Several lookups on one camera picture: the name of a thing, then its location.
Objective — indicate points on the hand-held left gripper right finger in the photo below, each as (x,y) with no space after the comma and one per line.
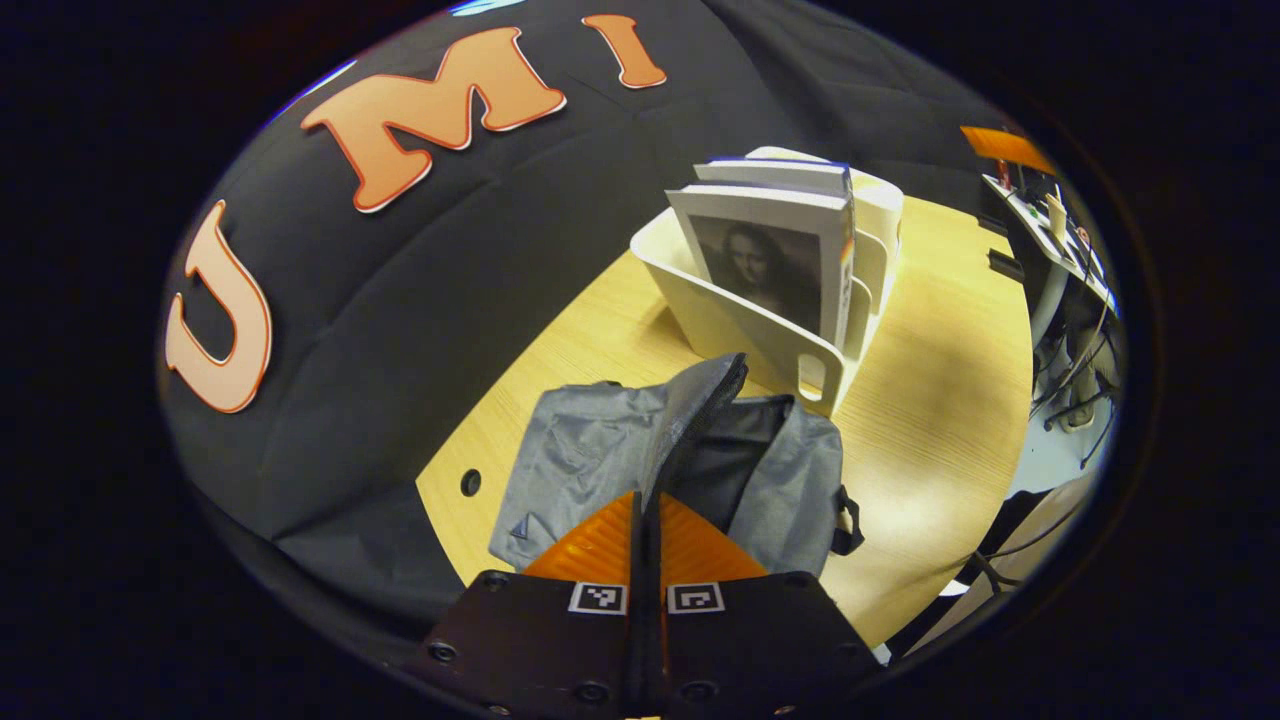
(760,640)

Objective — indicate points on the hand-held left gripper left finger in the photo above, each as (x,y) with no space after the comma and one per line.
(540,640)

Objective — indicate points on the grey portrait cover book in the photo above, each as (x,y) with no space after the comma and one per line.
(760,265)

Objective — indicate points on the blue cover book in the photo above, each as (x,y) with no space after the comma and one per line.
(775,172)

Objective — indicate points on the white bookshelf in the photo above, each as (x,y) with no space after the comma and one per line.
(720,320)

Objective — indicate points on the grey schoolbag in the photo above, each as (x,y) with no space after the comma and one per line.
(590,450)

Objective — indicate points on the white background desk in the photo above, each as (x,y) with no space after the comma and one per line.
(1040,225)

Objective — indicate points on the orange panel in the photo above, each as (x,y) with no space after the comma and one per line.
(1005,148)

